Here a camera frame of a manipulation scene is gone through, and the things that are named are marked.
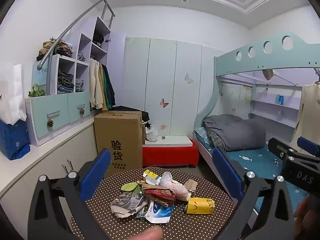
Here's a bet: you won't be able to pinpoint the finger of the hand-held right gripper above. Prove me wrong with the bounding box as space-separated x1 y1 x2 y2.
267 137 298 161
297 136 320 157

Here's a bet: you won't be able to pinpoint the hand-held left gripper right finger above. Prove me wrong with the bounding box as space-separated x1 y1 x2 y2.
212 147 297 240

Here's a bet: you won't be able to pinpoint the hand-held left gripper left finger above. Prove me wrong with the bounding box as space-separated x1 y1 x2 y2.
27 149 112 240

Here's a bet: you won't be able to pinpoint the newspaper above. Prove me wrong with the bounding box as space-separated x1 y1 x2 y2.
110 192 148 219

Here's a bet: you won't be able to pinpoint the yellow paper wrapper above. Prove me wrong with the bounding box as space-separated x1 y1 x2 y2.
184 197 215 215

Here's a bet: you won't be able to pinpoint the pink plastic bag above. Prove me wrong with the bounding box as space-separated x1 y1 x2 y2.
170 181 189 202

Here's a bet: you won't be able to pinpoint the brown paper bag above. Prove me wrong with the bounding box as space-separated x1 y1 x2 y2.
140 183 160 193

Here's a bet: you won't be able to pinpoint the clear plastic bag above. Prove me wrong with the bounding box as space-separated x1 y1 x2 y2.
160 171 175 188

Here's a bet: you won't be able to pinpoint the red snack wrapper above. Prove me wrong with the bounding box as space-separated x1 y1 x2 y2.
144 189 177 207

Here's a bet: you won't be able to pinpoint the blue white tissue pack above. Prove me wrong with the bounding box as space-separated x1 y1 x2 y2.
144 199 174 224

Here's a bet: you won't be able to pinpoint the person's right hand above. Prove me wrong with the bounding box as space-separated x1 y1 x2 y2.
294 197 320 230

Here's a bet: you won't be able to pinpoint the person's left hand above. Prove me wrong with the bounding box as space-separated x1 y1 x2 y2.
117 226 163 240

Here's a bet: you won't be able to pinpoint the teal fish print bedsheet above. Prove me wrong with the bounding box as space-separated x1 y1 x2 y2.
194 126 310 205

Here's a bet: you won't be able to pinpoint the cream hanging sweater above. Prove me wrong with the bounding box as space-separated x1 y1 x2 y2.
292 81 320 153

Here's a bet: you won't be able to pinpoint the green leaf toy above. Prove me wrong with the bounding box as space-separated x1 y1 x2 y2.
121 182 142 193

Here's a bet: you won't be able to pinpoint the grey plaid pillow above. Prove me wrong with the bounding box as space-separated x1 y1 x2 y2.
209 129 225 148

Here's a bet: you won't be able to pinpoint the grey duvet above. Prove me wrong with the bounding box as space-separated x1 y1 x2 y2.
202 114 267 152

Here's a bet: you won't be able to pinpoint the white low cabinet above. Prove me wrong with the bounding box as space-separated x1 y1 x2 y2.
0 122 99 240

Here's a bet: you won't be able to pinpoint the large printed cardboard box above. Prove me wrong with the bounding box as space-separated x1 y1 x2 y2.
94 111 143 178

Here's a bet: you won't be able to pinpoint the light blue checked pillow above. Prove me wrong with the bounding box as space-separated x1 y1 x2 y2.
194 127 213 145

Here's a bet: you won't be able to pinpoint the white yellow blue carton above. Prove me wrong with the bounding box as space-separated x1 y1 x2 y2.
142 169 162 186

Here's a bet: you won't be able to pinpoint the round polka dot table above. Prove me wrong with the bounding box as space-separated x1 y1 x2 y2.
70 166 237 240

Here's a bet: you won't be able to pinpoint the red ottoman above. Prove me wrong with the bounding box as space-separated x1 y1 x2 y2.
142 140 200 168

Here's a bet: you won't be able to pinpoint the white board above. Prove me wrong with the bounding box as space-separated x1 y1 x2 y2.
142 135 193 147

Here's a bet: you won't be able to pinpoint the white plastic bag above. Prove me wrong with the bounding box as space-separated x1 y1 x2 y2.
145 124 159 142

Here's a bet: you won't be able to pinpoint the lilac stair shelf unit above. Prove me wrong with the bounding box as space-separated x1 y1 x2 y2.
25 16 125 147

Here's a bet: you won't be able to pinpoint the black bag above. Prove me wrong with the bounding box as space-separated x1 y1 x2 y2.
110 105 150 128

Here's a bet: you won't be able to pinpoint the green hanging garment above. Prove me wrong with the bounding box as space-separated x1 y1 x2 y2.
104 66 112 108

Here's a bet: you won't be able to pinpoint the yellow hanging garment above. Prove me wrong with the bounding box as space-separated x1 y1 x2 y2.
99 64 108 112

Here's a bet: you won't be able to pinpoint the dark hanging garment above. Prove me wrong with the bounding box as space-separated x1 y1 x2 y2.
102 65 117 107

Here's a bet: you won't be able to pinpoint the blue shopping bag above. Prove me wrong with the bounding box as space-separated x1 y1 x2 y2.
0 119 31 161

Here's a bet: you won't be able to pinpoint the cream hanging jacket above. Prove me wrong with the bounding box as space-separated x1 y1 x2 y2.
89 59 104 110

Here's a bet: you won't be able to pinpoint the dark folded clothes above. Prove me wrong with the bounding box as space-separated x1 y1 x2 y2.
57 71 75 94

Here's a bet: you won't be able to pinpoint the green plastic ornament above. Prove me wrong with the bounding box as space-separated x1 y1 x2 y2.
28 84 46 98

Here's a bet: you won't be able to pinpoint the white paper bag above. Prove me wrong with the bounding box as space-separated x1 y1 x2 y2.
0 62 27 125

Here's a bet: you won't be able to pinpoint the white wardrobe with butterfly stickers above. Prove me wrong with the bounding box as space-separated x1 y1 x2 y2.
120 37 225 140

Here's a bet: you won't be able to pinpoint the brown clothes pile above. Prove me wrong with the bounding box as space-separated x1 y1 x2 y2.
37 40 73 62

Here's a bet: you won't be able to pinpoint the black folded clothes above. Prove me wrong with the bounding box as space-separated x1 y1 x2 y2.
92 33 104 47

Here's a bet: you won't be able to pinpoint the grey metal handrail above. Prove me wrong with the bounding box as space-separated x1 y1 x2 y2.
37 0 116 70

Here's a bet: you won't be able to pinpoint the teal bunk bed frame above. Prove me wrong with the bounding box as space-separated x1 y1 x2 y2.
192 32 320 205

